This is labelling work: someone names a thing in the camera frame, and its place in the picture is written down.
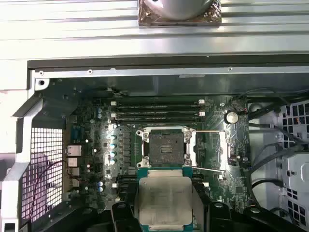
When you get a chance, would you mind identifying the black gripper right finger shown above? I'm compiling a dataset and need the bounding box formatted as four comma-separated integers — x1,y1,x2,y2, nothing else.
192,183,309,232

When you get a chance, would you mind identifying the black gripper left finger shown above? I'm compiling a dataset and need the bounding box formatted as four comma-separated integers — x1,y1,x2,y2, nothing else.
84,183,140,232

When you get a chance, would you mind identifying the CPU with silver lid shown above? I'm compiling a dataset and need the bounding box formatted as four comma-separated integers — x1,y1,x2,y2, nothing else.
136,167,194,232

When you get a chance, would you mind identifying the metal CPU socket cover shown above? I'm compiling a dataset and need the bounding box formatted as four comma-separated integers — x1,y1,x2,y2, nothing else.
190,128,237,170

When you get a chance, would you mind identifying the black-latched RAM slot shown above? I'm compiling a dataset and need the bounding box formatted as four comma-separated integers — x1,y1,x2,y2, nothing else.
113,105,205,111
116,174,205,181
113,116,205,123

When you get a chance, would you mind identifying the CPU socket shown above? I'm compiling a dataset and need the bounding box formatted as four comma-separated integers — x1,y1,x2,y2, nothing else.
135,127,197,170

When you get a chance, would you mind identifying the blue board port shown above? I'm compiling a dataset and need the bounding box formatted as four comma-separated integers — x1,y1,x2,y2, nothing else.
71,125,84,142

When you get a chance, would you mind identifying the round silver coin battery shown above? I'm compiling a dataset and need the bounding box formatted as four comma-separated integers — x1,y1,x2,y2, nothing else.
224,110,239,125

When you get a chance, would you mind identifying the gray metal drive cage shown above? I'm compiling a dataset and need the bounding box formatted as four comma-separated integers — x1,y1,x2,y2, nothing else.
277,101,309,229

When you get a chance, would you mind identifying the green motherboard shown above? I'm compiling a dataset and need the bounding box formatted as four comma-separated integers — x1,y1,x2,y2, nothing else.
67,95,252,218

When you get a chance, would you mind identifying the black and silver PC case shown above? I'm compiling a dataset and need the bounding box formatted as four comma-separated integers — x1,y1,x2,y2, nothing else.
0,54,309,232

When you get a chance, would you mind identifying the thick gray cable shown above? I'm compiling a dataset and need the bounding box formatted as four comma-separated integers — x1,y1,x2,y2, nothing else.
248,142,309,194
251,178,286,189

